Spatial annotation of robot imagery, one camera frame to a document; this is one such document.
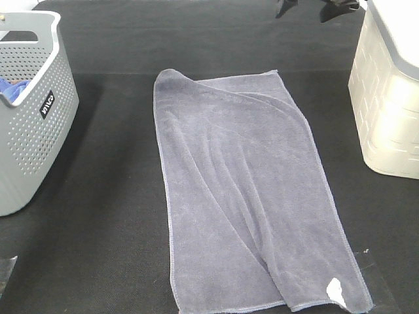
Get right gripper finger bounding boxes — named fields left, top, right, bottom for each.
left=319, top=0, right=360, bottom=23
left=275, top=0, right=299, bottom=18

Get grey microfibre towel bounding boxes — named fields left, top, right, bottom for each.
left=153, top=69, right=373, bottom=313

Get white plastic basket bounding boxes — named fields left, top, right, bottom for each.
left=348, top=1, right=418, bottom=179

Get grey perforated laundry basket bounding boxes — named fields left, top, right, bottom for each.
left=1, top=10, right=79, bottom=216

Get blue cloth in basket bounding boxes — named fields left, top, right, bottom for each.
left=0, top=77, right=30, bottom=103

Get right clear tape strip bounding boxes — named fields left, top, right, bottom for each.
left=354, top=249, right=401, bottom=314

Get clear tape strip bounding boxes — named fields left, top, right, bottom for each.
left=354, top=249, right=401, bottom=314
left=0, top=256, right=18, bottom=297

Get black table mat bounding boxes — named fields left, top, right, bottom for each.
left=1, top=1, right=418, bottom=313

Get left clear tape strip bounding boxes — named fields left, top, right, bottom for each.
left=0, top=256, right=18, bottom=297

